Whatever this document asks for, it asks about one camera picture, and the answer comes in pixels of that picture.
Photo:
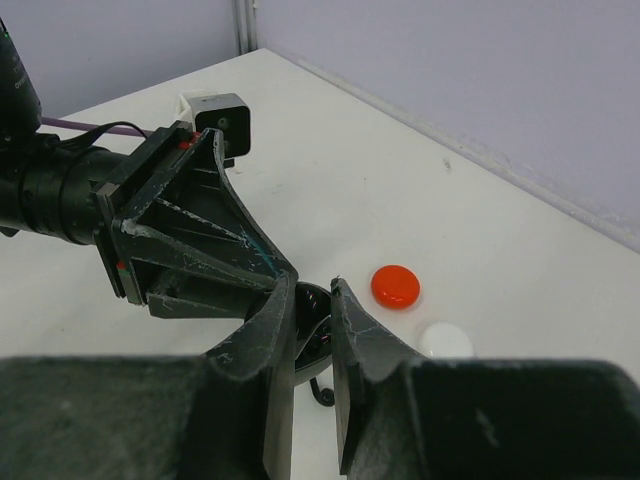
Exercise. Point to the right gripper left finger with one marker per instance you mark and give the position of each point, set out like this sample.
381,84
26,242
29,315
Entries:
226,414

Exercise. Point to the white charging case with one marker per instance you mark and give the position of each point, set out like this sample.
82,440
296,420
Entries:
444,340

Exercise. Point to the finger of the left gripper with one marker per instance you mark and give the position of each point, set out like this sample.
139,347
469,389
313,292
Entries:
203,298
186,217

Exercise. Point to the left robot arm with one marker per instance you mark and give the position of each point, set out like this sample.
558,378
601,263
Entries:
15,85

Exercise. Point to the black charging case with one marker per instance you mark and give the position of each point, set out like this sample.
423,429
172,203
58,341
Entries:
313,331

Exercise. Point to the left aluminium frame post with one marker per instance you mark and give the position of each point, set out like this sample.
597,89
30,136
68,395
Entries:
245,25

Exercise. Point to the black earbud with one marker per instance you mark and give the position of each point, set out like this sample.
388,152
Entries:
323,396

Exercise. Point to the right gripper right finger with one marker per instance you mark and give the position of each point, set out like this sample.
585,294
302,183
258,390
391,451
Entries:
401,415

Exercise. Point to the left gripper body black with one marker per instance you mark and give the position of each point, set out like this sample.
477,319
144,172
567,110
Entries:
74,189

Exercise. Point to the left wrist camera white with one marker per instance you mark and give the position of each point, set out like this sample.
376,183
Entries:
226,112

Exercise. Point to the orange charging case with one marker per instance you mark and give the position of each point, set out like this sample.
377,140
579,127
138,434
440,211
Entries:
395,287

